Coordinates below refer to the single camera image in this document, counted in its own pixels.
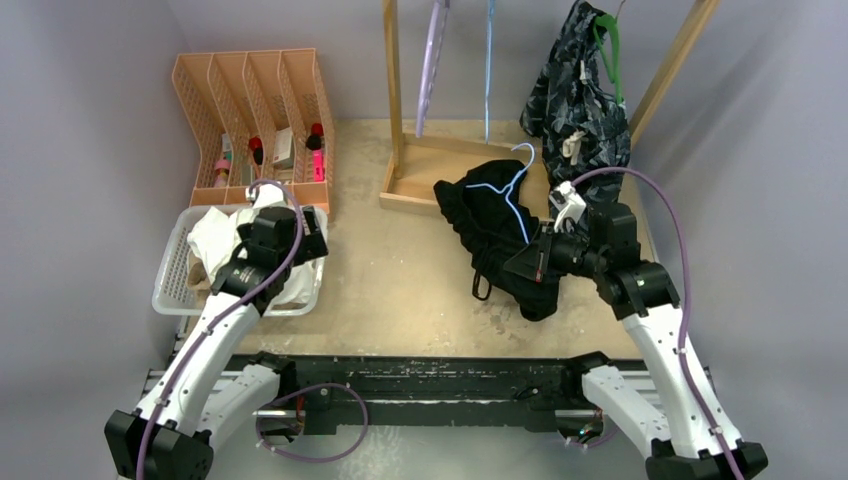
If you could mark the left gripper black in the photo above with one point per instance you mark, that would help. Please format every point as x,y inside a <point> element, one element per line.
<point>314,247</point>

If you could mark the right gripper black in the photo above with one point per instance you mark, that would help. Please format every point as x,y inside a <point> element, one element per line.
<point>533,262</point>

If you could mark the white shorts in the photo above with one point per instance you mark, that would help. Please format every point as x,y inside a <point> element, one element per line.
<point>213,238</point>

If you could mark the plain black shorts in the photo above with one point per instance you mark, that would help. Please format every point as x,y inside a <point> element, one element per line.
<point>488,230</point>

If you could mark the light blue hanger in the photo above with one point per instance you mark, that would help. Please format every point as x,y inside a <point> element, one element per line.
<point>509,192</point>
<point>490,11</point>

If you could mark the beige shorts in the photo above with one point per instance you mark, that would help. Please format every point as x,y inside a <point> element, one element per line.
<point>197,279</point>

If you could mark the white plastic basket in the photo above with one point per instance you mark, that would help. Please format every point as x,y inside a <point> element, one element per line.
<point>171,295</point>

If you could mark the peach plastic file organizer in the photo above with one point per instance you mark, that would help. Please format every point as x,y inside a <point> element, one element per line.
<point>229,97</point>

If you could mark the lilac hanger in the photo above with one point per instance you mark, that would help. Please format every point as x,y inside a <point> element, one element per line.
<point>431,56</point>

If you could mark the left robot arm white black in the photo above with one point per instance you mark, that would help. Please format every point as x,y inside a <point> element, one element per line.
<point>176,429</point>

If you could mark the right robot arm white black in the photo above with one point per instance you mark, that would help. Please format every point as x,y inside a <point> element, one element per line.
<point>688,435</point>

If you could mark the black patterned shorts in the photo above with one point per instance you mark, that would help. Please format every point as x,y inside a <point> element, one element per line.
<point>580,126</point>

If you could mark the green hanger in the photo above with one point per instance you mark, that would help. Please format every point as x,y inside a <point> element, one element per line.
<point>606,36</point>

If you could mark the white small box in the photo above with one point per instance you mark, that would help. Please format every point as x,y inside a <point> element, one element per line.
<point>284,151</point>

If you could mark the pink highlighter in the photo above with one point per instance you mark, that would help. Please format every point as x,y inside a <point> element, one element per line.
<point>319,166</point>

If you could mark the red black marker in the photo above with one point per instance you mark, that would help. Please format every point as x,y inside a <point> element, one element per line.
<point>255,147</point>

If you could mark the wooden clothes rack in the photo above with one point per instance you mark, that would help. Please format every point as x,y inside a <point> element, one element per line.
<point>416,163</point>

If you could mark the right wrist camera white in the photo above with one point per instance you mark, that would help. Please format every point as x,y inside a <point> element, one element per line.
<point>567,205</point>

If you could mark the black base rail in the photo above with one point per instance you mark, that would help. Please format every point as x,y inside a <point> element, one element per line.
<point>321,393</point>

